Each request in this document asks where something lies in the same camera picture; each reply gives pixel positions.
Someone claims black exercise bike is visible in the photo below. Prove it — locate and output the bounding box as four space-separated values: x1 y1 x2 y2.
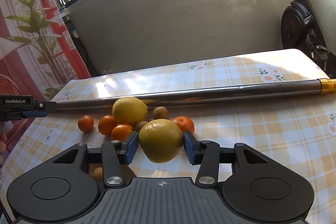
269 0 336 76

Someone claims large yellow lemon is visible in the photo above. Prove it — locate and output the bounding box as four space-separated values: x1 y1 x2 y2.
112 97 150 126

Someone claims white plate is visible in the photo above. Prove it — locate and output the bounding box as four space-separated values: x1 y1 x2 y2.
88 163 137 184

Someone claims steel pole with gold end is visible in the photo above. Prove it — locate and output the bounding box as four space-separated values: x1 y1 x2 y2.
51 78 336 110

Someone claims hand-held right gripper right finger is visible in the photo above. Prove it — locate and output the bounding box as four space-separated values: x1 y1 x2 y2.
183 131 271 185

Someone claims yellow plaid floral tablecloth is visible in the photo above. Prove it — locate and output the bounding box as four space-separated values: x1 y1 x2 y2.
0 49 336 224

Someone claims brown kiwi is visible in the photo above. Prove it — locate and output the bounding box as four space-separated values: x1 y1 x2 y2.
92 167 103 182
135 121 149 132
152 106 168 120

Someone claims person's left hand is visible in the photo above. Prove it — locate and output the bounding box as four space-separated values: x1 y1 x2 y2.
0 132 8 161

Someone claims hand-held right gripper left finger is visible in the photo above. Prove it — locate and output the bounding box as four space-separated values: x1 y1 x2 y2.
52 131 139 186

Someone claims yellow-green citrus fruit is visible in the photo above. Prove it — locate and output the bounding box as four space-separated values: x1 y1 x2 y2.
138 119 184 164

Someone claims dark bulky object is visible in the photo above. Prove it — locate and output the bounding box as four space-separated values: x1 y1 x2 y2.
63 5 92 77

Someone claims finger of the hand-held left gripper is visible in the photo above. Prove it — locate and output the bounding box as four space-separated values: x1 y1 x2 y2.
0 95 59 112
0 111 48 122

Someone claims printed curtain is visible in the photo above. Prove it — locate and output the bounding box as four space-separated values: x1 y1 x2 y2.
0 0 91 161

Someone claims orange mandarin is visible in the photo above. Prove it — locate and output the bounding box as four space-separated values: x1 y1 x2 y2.
78 115 94 133
111 124 133 142
98 115 118 136
172 116 195 135

